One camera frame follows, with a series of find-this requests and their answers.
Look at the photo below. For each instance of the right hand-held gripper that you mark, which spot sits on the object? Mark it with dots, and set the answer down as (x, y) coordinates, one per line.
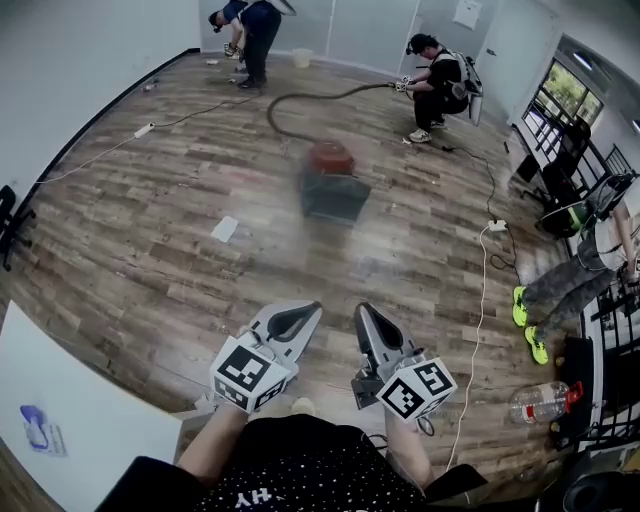
(415, 392)

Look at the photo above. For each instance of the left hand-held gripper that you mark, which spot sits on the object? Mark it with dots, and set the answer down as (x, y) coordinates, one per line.
(245, 372)

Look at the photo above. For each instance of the person's right forearm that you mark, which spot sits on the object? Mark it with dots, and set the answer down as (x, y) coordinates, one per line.
(407, 450)

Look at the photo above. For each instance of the person's left forearm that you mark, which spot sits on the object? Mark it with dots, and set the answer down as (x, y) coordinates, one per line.
(215, 440)

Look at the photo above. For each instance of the person's beige trousers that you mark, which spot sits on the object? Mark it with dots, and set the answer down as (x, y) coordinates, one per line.
(302, 406)

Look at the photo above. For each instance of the white paper sheet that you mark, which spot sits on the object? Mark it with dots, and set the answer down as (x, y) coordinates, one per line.
(224, 229)

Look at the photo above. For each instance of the person's black speckled shirt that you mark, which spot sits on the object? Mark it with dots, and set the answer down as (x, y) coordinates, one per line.
(300, 465)

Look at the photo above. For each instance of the white power strip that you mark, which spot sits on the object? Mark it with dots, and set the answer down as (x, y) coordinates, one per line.
(144, 131)
(498, 226)

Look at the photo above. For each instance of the clear plastic bottle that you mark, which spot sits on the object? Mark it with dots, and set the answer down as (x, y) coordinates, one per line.
(540, 402)

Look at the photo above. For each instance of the white board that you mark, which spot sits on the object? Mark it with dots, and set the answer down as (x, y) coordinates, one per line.
(90, 400)

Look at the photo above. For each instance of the small black box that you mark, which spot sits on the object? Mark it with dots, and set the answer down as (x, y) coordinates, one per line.
(527, 169)

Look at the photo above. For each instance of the black metal railing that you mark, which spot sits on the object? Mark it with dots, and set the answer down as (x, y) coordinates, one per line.
(607, 310)

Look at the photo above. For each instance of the black office chair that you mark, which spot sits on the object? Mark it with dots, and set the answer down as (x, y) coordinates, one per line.
(7, 215)
(565, 175)

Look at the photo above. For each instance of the pale plastic bucket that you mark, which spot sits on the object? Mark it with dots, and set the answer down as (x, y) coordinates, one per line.
(302, 59)

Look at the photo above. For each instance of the black-framed window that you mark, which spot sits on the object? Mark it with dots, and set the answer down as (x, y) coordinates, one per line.
(565, 90)

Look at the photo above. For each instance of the white wall notice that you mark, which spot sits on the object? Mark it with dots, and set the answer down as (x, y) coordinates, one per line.
(467, 12)

